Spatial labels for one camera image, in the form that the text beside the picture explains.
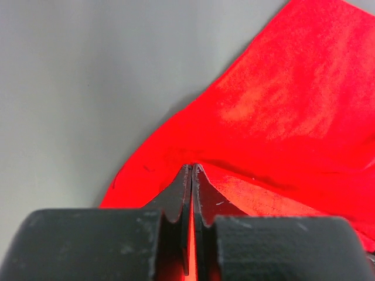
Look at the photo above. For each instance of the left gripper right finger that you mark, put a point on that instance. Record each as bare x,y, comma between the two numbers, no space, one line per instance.
208,202

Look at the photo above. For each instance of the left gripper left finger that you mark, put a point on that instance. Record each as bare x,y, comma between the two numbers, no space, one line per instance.
174,200

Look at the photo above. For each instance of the red t shirt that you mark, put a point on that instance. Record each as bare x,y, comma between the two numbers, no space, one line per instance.
288,129

